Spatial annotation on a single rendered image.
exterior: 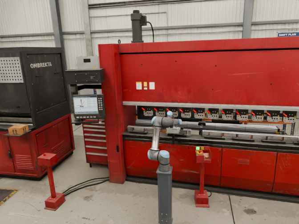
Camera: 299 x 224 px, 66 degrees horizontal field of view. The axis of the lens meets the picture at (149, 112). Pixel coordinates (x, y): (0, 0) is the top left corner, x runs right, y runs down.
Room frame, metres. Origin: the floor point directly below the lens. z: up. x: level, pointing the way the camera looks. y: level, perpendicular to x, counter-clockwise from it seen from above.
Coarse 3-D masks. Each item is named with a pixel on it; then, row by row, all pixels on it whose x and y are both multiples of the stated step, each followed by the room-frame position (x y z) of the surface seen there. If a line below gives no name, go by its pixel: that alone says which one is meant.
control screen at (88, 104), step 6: (78, 96) 3.24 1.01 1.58; (84, 96) 3.23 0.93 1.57; (90, 96) 3.23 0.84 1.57; (96, 96) 3.23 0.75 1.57; (78, 102) 3.24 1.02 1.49; (84, 102) 3.23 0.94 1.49; (90, 102) 3.23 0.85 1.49; (96, 102) 3.23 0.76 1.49; (78, 108) 3.24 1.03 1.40; (84, 108) 3.24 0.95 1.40; (90, 108) 3.23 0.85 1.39; (96, 108) 3.23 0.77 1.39
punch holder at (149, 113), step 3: (144, 108) 3.53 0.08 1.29; (147, 108) 3.53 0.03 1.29; (150, 108) 3.50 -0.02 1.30; (153, 108) 3.54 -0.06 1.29; (144, 111) 3.53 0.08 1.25; (147, 111) 3.52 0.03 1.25; (150, 111) 3.50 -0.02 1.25; (153, 111) 3.55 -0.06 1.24; (144, 114) 3.53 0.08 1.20; (147, 114) 3.52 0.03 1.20; (150, 114) 3.50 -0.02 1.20; (153, 114) 3.54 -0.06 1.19
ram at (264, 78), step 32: (128, 64) 3.60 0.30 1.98; (160, 64) 3.46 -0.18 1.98; (192, 64) 3.33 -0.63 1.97; (224, 64) 3.21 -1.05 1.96; (256, 64) 3.10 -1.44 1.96; (288, 64) 2.99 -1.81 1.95; (128, 96) 3.61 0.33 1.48; (160, 96) 3.46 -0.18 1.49; (192, 96) 3.33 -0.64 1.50; (224, 96) 3.20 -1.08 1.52; (256, 96) 3.09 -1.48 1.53; (288, 96) 2.98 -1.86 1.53
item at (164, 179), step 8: (160, 176) 2.45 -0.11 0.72; (168, 176) 2.43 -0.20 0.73; (160, 184) 2.45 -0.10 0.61; (168, 184) 2.43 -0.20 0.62; (160, 192) 2.45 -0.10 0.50; (168, 192) 2.43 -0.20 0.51; (160, 200) 2.45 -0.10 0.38; (168, 200) 2.43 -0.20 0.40; (160, 208) 2.45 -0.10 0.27; (168, 208) 2.43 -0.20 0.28; (160, 216) 2.45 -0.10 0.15; (168, 216) 2.43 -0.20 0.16
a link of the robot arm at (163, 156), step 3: (162, 150) 2.56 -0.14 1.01; (159, 153) 2.52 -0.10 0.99; (162, 153) 2.48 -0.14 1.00; (165, 153) 2.49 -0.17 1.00; (168, 153) 2.50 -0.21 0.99; (159, 156) 2.49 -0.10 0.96; (162, 156) 2.47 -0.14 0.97; (165, 156) 2.46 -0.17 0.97; (168, 156) 2.48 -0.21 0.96; (159, 159) 2.49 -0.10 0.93; (162, 159) 2.47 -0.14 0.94; (165, 159) 2.46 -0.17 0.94; (168, 159) 2.48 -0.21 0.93; (162, 162) 2.47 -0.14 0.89; (165, 162) 2.46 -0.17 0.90; (168, 162) 2.48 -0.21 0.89
